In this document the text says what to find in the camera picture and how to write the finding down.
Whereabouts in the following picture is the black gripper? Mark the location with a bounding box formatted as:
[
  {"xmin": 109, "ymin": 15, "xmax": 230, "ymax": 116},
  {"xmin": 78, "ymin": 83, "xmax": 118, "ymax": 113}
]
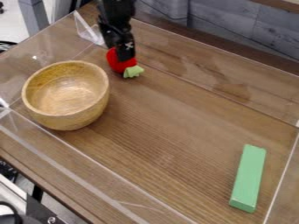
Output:
[{"xmin": 98, "ymin": 0, "xmax": 137, "ymax": 61}]

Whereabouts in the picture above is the red plush strawberry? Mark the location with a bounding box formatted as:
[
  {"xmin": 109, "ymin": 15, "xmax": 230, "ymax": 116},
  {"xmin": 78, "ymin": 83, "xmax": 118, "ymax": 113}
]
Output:
[{"xmin": 107, "ymin": 47, "xmax": 146, "ymax": 79}]

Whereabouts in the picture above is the wooden bowl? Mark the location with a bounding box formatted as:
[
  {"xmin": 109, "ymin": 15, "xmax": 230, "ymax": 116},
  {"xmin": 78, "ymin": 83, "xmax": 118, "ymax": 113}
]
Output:
[{"xmin": 22, "ymin": 60, "xmax": 110, "ymax": 130}]

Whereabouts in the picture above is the green rectangular block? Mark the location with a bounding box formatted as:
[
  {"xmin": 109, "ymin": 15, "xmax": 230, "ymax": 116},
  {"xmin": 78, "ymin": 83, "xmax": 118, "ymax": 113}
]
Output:
[{"xmin": 229, "ymin": 144, "xmax": 267, "ymax": 214}]

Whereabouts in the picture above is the grey post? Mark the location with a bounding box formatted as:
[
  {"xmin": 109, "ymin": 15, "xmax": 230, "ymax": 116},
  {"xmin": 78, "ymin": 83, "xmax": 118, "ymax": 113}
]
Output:
[{"xmin": 18, "ymin": 0, "xmax": 50, "ymax": 36}]

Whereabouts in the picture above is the clear acrylic enclosure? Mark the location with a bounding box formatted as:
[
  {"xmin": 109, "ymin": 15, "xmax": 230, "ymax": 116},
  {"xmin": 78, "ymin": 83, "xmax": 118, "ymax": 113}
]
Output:
[{"xmin": 0, "ymin": 9, "xmax": 299, "ymax": 224}]

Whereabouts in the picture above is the black cable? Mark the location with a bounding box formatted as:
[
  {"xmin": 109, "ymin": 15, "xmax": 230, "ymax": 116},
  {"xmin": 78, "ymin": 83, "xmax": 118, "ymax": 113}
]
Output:
[{"xmin": 0, "ymin": 200, "xmax": 29, "ymax": 224}]

